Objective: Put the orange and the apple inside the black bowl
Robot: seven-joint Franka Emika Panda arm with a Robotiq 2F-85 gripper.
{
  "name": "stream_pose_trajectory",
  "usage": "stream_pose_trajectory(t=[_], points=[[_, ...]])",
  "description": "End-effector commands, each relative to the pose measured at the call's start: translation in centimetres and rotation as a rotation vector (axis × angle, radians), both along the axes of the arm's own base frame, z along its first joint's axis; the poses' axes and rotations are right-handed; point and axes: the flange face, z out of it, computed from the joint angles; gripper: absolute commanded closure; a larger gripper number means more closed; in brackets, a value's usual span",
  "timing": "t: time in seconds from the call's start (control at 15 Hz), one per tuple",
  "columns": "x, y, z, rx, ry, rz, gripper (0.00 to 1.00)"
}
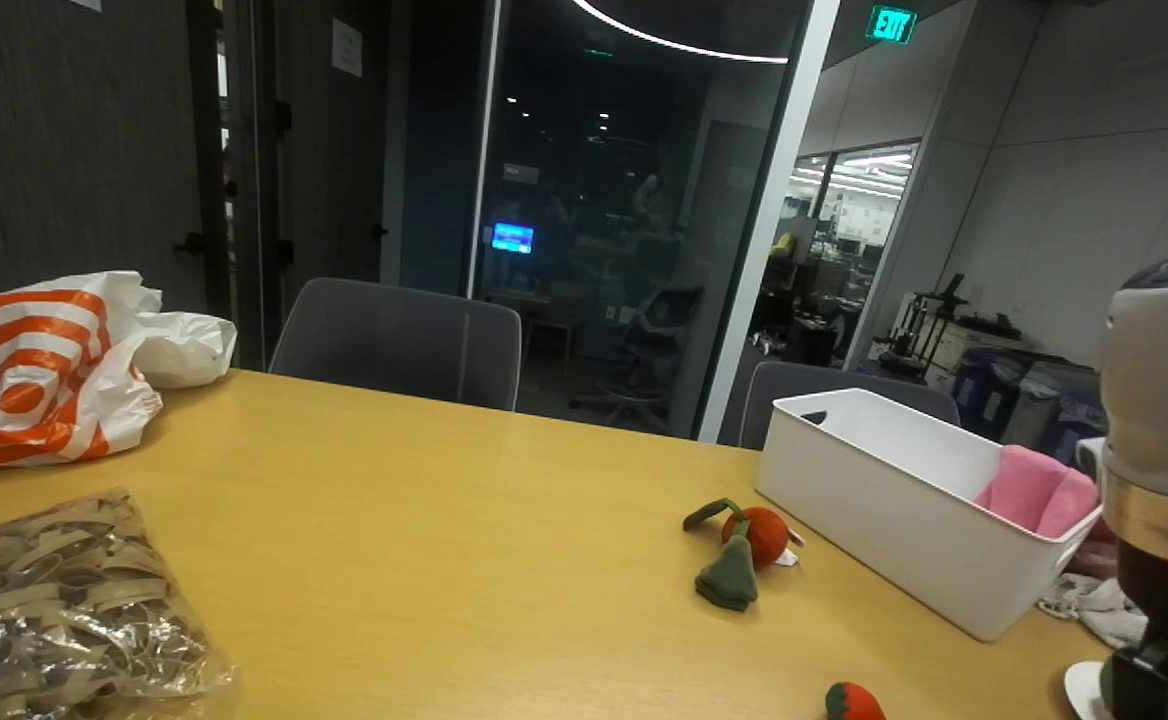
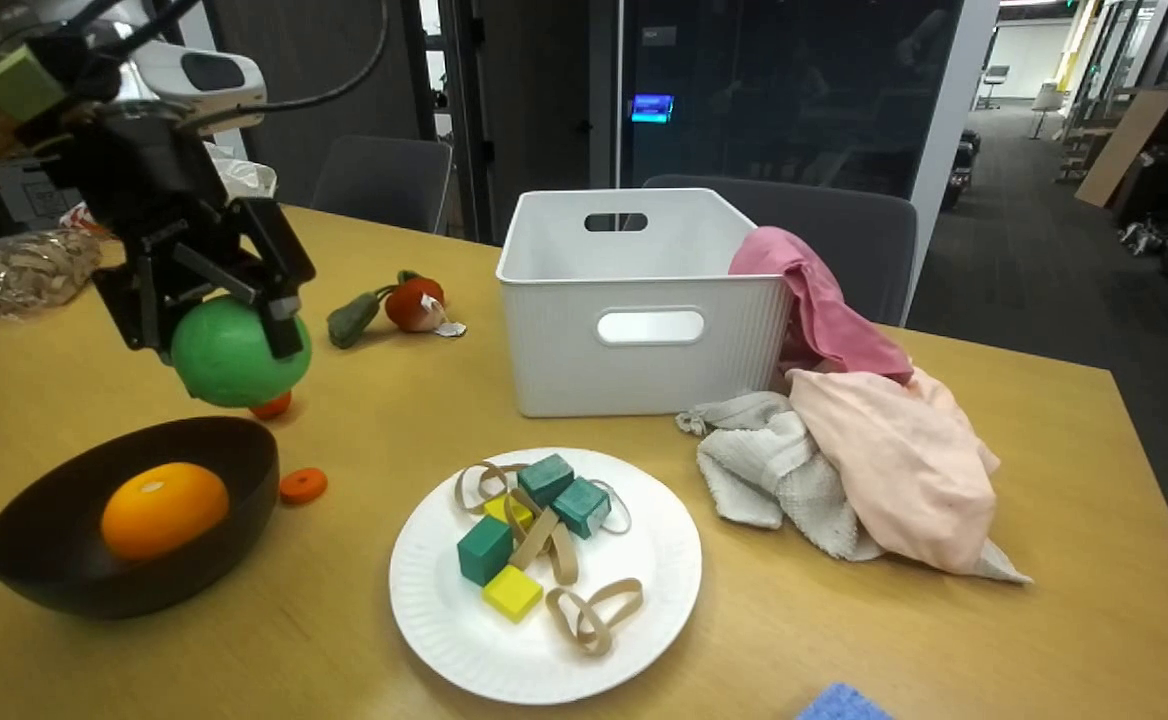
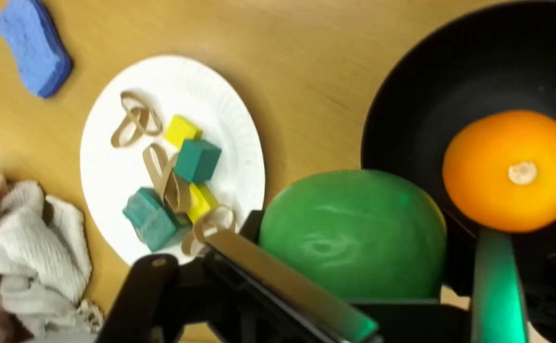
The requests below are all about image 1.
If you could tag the black frame machine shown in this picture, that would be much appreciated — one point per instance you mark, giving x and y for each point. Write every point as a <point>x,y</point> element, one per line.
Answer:
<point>937,326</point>

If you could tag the white plastic bin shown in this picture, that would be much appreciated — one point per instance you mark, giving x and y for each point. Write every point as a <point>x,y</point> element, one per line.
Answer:
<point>907,514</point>

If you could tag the paper sheet on door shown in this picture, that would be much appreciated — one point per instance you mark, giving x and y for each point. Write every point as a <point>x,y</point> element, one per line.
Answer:
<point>345,46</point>

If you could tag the white orange plastic bag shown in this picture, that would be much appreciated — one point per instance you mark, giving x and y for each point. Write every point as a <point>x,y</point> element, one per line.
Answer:
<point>37,381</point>

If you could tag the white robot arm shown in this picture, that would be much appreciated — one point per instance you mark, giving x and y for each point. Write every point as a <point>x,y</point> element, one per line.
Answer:
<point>1166,401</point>

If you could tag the dark storage boxes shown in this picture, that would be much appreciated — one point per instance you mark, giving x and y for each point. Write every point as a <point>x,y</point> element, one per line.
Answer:
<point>1024,401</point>

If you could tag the small red toy tomato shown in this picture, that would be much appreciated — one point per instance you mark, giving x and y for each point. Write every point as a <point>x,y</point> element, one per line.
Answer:
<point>855,701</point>

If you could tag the green exit sign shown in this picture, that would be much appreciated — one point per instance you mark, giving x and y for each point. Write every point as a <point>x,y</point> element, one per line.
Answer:
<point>892,20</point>

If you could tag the blue lit screen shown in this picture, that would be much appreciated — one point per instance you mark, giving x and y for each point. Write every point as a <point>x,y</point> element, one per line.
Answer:
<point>515,236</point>

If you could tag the dark pink cloth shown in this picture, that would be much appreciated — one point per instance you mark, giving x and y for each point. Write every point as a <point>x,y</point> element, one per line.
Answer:
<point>1045,490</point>

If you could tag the white paper plate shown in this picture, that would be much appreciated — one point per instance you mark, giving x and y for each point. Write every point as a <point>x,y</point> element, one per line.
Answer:
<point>1081,690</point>

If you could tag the grey chair with wide back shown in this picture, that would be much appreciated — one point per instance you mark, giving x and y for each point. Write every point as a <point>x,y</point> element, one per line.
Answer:
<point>388,341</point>

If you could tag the clear bag of brown items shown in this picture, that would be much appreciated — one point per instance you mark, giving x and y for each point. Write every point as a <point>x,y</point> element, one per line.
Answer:
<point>58,615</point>

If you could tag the red plush vegetable toy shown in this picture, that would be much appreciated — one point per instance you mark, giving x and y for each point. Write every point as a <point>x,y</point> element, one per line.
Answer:
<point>751,543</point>

